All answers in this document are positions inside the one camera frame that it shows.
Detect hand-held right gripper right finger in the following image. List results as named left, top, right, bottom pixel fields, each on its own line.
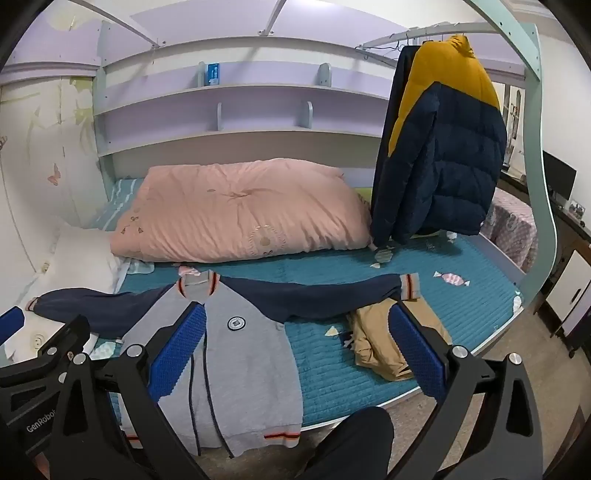
left=388, top=300, right=546, bottom=480

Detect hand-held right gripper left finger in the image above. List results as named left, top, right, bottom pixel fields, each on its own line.
left=46, top=300, right=208, bottom=480

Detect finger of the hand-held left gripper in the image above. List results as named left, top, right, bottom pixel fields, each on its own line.
left=28, top=315, right=92, bottom=370
left=0, top=306, right=25, bottom=346

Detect grey and navy zip jacket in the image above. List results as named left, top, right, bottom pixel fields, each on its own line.
left=25, top=270, right=421, bottom=457

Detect khaki pants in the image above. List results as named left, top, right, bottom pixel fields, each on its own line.
left=346, top=298, right=455, bottom=381

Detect white pillow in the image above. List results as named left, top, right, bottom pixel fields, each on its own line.
left=0, top=222, right=130, bottom=365

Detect teal quilted bed cover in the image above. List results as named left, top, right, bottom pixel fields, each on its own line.
left=88, top=178, right=525, bottom=430

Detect person's dark trouser leg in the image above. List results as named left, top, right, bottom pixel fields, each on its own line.
left=295, top=406, right=395, bottom=480

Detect pink duvet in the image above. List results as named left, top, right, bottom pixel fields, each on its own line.
left=110, top=158, right=374, bottom=264

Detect pink patterned blanket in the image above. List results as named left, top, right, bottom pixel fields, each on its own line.
left=480, top=187, right=539, bottom=273

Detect navy and yellow puffer jacket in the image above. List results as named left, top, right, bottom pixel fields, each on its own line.
left=372, top=34, right=508, bottom=245

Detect black monitor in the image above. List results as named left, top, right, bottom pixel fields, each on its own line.
left=542, top=151, right=578, bottom=204

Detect lavender headboard shelf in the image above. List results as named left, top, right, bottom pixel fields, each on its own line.
left=92, top=34, right=393, bottom=181

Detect dark hanging coat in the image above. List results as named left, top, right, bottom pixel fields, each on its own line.
left=383, top=44, right=422, bottom=153

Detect white cabinet with dark frame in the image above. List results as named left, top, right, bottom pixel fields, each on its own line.
left=536, top=249, right=591, bottom=356

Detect mint bed frame arch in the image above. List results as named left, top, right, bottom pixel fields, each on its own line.
left=462, top=0, right=561, bottom=319

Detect white clothes rail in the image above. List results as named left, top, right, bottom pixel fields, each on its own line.
left=355, top=25, right=499, bottom=51

